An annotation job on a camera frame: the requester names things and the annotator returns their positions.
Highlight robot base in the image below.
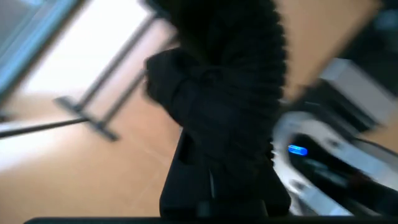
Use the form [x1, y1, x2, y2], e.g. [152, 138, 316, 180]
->
[272, 55, 398, 218]

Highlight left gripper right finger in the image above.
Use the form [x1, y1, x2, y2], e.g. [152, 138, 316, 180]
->
[214, 164, 292, 218]

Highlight window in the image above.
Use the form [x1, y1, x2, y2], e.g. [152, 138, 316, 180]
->
[0, 0, 80, 97]

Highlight black clothes rack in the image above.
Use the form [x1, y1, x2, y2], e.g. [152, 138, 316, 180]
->
[0, 14, 178, 142]

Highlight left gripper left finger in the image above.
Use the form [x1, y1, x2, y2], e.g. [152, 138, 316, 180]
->
[159, 130, 216, 218]

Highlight black drawstring shorts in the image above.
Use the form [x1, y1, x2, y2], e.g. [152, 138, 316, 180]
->
[144, 0, 289, 200]

